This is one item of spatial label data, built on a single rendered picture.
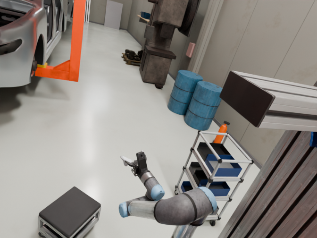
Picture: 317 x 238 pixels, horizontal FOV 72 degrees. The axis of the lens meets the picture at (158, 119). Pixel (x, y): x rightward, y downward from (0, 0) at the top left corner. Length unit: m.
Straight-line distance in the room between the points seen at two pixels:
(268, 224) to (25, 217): 2.26
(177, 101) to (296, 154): 4.38
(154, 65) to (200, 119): 2.42
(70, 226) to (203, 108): 3.25
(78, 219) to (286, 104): 1.99
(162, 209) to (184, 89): 4.06
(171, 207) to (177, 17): 5.64
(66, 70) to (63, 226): 2.71
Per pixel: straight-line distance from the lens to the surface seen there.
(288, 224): 0.69
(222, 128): 4.15
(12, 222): 2.61
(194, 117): 4.58
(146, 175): 1.25
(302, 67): 4.07
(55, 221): 2.14
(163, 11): 6.10
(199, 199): 0.93
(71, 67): 4.07
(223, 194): 2.58
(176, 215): 0.89
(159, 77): 6.41
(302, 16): 4.36
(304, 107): 0.34
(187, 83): 4.77
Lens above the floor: 2.09
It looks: 27 degrees down
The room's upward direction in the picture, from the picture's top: 17 degrees clockwise
